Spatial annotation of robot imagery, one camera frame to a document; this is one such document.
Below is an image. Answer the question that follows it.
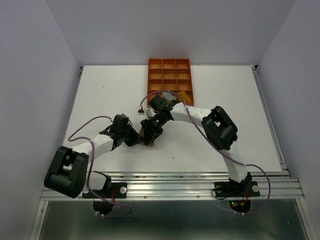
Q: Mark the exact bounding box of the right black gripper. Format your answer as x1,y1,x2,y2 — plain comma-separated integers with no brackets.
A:
141,113,167,145

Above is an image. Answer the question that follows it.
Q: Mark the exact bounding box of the taupe maroon-cuffed sock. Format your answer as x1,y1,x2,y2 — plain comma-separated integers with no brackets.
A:
139,127,155,147

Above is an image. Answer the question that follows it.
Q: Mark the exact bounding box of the mustard yellow sock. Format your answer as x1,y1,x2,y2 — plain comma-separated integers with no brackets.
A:
178,91,193,106

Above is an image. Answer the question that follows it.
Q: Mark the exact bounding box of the grey striped sock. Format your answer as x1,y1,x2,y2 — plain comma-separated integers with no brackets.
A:
162,91,177,102

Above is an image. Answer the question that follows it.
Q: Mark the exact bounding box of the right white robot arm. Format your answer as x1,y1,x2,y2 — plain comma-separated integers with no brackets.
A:
140,95,252,195

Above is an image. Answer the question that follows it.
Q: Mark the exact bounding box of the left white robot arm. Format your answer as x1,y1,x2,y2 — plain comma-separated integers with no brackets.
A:
44,114,143,199

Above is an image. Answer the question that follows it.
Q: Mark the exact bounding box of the orange compartment tray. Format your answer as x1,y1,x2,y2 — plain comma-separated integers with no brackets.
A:
146,58,195,106

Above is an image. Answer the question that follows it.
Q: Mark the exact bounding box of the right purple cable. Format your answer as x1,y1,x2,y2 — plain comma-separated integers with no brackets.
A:
138,90,271,217

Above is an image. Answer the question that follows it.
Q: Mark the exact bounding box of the purple cable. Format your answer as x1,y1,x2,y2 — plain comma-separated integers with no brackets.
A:
68,115,133,218
138,90,271,217

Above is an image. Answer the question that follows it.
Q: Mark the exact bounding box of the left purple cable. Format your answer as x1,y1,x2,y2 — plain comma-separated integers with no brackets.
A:
68,115,133,218

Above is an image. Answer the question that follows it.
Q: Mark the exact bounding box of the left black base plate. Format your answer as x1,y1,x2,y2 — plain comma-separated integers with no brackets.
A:
93,182,128,199

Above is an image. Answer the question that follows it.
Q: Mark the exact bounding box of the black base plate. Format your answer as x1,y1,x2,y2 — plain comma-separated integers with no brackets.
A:
213,181,260,199
93,182,128,199

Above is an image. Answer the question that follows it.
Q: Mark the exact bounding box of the aluminium rail frame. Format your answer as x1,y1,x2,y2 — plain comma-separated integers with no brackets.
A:
37,65,309,240

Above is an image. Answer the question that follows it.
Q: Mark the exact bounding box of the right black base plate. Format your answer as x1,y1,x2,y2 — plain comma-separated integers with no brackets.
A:
213,181,260,199

